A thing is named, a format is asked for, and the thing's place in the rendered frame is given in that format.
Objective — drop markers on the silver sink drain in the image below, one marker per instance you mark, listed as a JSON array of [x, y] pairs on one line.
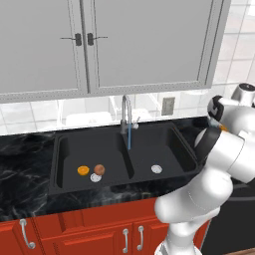
[[156, 169], [96, 178]]

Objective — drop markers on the brown onion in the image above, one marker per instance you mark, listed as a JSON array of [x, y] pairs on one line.
[[99, 169]]

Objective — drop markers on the black double sink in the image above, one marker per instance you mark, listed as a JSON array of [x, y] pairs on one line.
[[99, 149]]

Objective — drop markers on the red false drawer front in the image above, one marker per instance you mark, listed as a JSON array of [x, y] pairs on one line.
[[109, 214]]

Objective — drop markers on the orange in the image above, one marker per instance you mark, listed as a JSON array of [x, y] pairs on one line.
[[83, 170]]

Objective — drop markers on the grey wall cupboard door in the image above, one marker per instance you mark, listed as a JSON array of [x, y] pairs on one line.
[[149, 40], [36, 46]]

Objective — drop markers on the blue water stream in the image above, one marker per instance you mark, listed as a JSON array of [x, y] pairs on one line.
[[129, 139]]

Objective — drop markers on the black dishwasher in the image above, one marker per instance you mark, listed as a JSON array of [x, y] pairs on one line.
[[235, 215]]

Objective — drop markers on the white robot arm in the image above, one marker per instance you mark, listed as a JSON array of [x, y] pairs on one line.
[[212, 186]]

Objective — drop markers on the silver sink faucet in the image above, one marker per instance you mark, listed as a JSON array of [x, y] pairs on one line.
[[125, 113]]

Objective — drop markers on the red base cupboard door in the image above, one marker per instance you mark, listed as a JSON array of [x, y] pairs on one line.
[[13, 239], [89, 240], [152, 235]]

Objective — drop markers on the grey wall outlet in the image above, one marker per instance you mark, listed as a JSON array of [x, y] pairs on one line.
[[168, 106]]

